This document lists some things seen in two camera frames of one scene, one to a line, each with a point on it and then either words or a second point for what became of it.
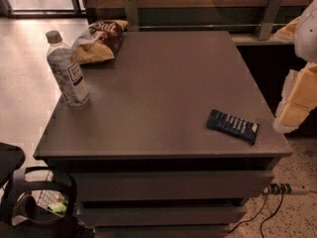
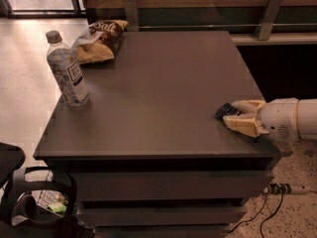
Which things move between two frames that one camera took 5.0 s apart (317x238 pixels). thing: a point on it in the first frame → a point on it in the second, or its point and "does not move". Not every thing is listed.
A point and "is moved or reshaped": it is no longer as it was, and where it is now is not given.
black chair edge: [11, 159] does not move
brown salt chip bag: [98, 42] does not move
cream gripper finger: [298, 98] → [278, 117]
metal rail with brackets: [267, 24] does not move
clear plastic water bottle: [66, 69] does not move
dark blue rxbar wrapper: [219, 120] is moved or reshaped
